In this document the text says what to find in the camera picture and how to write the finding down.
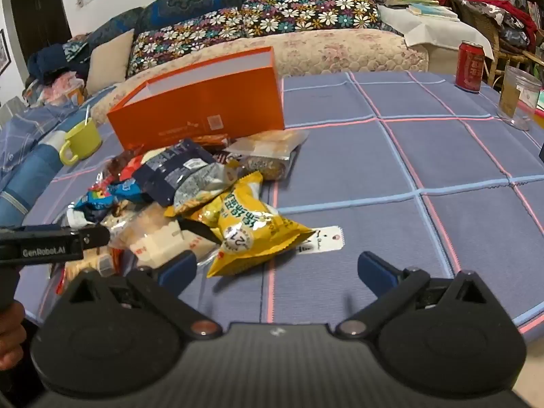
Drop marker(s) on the blue checked tablecloth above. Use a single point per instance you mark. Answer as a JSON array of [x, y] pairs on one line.
[[361, 157]]

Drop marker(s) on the wicker chair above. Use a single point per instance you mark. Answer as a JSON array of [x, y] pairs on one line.
[[480, 25]]

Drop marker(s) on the person's left hand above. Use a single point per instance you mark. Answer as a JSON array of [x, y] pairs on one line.
[[10, 335]]

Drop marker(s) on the metal spoon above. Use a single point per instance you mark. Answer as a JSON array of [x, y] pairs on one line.
[[87, 114]]

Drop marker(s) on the beige quilted sofa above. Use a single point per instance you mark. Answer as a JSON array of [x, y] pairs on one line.
[[340, 51]]

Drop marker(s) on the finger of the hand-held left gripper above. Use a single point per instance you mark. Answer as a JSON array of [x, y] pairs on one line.
[[199, 231], [95, 236]]

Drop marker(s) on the white paper tag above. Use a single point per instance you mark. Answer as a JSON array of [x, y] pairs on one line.
[[327, 240]]

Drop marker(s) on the yellow-green mug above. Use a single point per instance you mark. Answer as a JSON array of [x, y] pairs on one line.
[[83, 140]]

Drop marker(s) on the floral cushion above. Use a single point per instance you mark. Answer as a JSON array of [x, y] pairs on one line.
[[306, 12], [182, 42]]

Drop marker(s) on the dark navy snack bag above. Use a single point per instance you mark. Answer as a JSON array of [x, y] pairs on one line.
[[165, 174]]

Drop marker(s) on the pile of dark clothes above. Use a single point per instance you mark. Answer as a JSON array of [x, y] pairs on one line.
[[51, 61]]

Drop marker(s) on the yellow snack bag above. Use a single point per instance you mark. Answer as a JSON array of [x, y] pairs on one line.
[[250, 225]]

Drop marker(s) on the clear round cookie packet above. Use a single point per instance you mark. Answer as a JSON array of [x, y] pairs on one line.
[[263, 168]]

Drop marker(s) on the clear pastry packet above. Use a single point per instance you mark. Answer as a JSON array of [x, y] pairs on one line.
[[267, 140]]

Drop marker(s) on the clear cracker packet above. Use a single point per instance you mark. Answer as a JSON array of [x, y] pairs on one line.
[[95, 261]]

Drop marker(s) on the red snack packet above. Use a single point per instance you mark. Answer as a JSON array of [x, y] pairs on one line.
[[129, 170]]

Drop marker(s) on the small blue snack packet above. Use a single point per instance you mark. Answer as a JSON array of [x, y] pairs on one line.
[[97, 199]]

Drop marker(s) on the blue striped cushion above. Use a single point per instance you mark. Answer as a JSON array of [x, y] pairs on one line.
[[29, 170]]

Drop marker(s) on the orange cardboard box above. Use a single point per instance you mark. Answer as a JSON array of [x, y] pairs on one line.
[[191, 106]]

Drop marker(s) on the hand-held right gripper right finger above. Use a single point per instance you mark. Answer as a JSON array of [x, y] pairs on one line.
[[376, 272]]

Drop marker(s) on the red drink can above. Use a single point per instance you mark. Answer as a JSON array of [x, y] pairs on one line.
[[469, 68]]

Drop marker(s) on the pale grey snack bag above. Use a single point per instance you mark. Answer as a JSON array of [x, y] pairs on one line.
[[199, 187]]

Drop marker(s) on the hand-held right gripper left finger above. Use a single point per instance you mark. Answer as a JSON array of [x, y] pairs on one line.
[[178, 270]]

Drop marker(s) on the beige pillow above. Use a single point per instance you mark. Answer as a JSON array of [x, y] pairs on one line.
[[108, 63]]

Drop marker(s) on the light blue plaid cloth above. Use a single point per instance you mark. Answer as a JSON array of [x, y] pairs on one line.
[[25, 123]]

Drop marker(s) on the dark door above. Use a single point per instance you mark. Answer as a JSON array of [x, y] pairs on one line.
[[38, 21]]

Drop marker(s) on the framed picture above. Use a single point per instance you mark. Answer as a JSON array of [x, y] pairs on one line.
[[3, 51]]

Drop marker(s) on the white cloth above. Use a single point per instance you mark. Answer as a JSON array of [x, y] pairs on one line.
[[429, 25]]

